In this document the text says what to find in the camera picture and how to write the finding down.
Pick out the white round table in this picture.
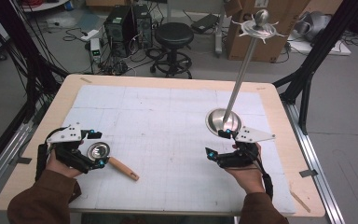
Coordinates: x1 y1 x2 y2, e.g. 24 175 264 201
21 0 72 13

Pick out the black metal frame stand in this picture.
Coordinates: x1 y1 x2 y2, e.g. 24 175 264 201
272 0 358 135
0 0 71 182

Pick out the black round stool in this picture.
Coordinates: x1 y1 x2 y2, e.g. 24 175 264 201
149 21 196 79

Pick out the white power strip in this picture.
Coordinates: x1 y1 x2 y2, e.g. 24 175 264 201
80 29 100 42

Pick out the metal utensil stand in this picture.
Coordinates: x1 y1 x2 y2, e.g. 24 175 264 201
205 8 285 137

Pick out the large brown cardboard box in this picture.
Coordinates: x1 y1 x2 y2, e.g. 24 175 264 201
225 0 312 63

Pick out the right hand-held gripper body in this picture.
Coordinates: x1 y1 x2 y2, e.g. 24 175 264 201
216 125 276 169

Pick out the person's right hand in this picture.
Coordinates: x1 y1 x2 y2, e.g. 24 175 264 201
225 143 266 195

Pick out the white flat board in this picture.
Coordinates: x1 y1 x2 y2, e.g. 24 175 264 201
286 33 352 57

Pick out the aluminium rail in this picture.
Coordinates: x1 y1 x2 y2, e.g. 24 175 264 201
0 120 34 203
281 100 347 224

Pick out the metal ladle with wooden handle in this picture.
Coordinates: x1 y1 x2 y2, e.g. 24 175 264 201
86 141 140 182

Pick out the person's left hand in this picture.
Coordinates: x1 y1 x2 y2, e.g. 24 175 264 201
45 148 84 179

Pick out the large black computer tower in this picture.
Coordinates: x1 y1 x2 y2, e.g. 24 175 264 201
103 4 135 59

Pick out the slim black computer tower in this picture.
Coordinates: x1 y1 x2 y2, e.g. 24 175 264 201
131 3 154 49

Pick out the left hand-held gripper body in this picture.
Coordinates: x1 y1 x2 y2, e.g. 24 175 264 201
47 121 91 174

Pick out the white device with green display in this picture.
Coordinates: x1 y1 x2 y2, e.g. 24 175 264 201
89 37 103 63

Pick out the white metal table leg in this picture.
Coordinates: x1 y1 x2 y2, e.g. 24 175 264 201
213 0 228 59

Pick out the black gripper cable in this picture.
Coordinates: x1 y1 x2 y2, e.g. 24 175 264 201
255 155 275 201
34 126 69 182

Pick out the grey silver bag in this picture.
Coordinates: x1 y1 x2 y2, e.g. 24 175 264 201
293 11 333 43

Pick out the flat black device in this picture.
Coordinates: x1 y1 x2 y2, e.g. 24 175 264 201
190 13 220 35

